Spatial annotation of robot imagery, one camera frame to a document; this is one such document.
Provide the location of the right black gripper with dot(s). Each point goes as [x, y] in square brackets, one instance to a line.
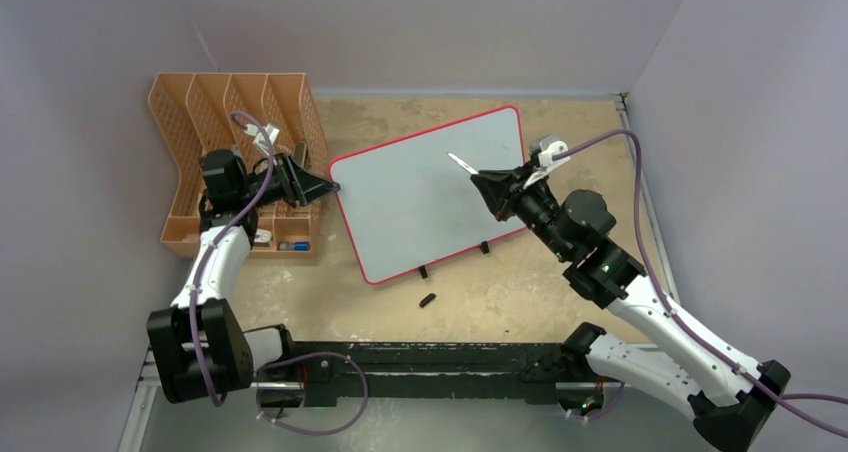
[496, 189]

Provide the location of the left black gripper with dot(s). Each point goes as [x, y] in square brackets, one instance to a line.
[297, 186]

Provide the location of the white whiteboard marker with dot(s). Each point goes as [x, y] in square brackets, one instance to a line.
[462, 164]

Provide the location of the pink-framed whiteboard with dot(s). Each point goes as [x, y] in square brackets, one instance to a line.
[406, 203]

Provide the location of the black marker cap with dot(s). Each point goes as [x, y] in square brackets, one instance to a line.
[427, 300]

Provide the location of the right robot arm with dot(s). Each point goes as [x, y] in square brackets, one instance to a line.
[725, 393]

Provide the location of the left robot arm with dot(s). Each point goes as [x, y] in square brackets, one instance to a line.
[198, 346]

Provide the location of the grey whiteboard eraser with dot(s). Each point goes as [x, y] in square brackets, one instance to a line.
[300, 152]

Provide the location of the blue small item in tray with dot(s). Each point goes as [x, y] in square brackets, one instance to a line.
[300, 246]

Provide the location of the orange plastic file organizer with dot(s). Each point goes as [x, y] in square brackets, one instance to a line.
[192, 111]

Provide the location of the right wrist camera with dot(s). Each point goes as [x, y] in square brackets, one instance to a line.
[548, 153]

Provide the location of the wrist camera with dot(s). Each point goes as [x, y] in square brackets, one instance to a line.
[264, 141]
[548, 153]

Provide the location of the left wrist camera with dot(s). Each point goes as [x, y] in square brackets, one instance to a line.
[264, 141]

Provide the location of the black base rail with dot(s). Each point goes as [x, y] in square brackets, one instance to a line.
[536, 373]

